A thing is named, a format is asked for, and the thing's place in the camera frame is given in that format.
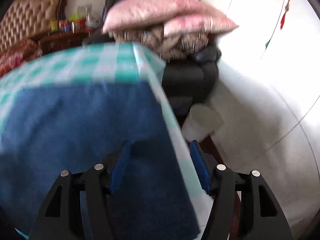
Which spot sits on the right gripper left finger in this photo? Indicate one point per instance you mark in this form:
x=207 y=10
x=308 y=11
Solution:
x=60 y=216

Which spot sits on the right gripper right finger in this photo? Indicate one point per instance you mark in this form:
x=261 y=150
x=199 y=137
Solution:
x=244 y=206

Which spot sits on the blue denim pants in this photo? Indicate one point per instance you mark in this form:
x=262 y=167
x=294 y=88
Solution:
x=55 y=128

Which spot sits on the white plastic container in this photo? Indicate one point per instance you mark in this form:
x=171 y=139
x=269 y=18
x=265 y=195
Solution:
x=202 y=121

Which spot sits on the black leather chair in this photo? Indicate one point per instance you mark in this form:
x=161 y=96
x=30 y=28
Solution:
x=185 y=81

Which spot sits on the red floral blanket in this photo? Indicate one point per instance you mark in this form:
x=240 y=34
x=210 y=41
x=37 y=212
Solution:
x=20 y=53

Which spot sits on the teal white checkered bedsheet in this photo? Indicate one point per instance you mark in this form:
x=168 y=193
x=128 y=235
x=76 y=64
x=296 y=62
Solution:
x=109 y=63

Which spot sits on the dark wooden nightstand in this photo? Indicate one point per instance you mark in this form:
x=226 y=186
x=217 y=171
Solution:
x=62 y=41

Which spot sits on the brown patterned folded blanket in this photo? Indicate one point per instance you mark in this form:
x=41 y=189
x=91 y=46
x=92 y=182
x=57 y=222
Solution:
x=168 y=48

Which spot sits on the colourful items on nightstand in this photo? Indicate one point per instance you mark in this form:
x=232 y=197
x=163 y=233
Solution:
x=83 y=19

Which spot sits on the pink lower pillow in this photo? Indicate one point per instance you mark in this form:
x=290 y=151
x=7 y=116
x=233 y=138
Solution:
x=198 y=23

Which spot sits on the pink pillow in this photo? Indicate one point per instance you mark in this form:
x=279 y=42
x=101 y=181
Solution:
x=136 y=13
x=198 y=23

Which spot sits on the tufted tan leather headboard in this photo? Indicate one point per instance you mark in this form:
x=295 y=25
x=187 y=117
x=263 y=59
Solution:
x=29 y=18

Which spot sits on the pink upper pillow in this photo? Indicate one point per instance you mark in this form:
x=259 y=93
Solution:
x=136 y=13

